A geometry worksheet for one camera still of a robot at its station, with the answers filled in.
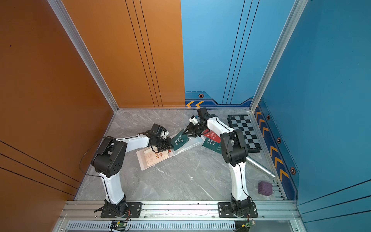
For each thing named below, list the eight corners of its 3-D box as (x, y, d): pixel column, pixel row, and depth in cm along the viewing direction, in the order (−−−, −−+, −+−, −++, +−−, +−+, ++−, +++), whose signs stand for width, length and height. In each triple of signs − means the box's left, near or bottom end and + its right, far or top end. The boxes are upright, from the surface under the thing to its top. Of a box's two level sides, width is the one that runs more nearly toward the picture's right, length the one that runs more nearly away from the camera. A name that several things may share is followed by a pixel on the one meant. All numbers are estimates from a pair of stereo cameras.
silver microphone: (245, 159, 94) (246, 157, 92) (246, 157, 95) (247, 155, 92) (272, 178, 86) (275, 177, 84) (273, 176, 87) (276, 174, 84)
